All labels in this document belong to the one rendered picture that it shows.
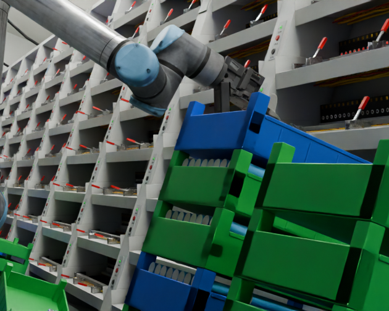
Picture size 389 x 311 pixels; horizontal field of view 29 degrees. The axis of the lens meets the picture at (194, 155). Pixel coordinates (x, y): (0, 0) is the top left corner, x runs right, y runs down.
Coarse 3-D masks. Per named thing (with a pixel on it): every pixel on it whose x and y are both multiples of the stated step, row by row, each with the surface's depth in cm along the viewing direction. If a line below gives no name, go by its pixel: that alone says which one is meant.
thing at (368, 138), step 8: (368, 128) 164; (376, 128) 161; (384, 128) 159; (320, 136) 181; (328, 136) 178; (336, 136) 175; (344, 136) 172; (352, 136) 169; (360, 136) 166; (368, 136) 164; (376, 136) 161; (384, 136) 159; (336, 144) 175; (344, 144) 172; (352, 144) 169; (360, 144) 166; (368, 144) 164; (376, 144) 161
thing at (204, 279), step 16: (144, 256) 110; (144, 272) 108; (208, 272) 95; (144, 288) 107; (160, 288) 103; (176, 288) 99; (192, 288) 95; (208, 288) 95; (128, 304) 109; (144, 304) 105; (160, 304) 101; (176, 304) 97; (192, 304) 94; (208, 304) 95; (288, 304) 124
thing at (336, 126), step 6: (366, 120) 177; (372, 120) 174; (378, 120) 173; (384, 120) 171; (306, 126) 199; (312, 126) 197; (318, 126) 194; (324, 126) 192; (330, 126) 190; (336, 126) 187; (342, 126) 185; (366, 126) 177; (306, 132) 196
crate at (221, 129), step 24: (264, 96) 99; (192, 120) 113; (216, 120) 106; (240, 120) 100; (264, 120) 99; (192, 144) 110; (216, 144) 103; (240, 144) 98; (264, 144) 99; (312, 144) 102; (264, 168) 106
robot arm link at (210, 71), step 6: (210, 48) 186; (216, 54) 185; (210, 60) 183; (216, 60) 184; (222, 60) 185; (204, 66) 182; (210, 66) 183; (216, 66) 183; (222, 66) 184; (204, 72) 183; (210, 72) 183; (216, 72) 184; (198, 78) 184; (204, 78) 184; (210, 78) 184; (204, 84) 186; (210, 84) 185
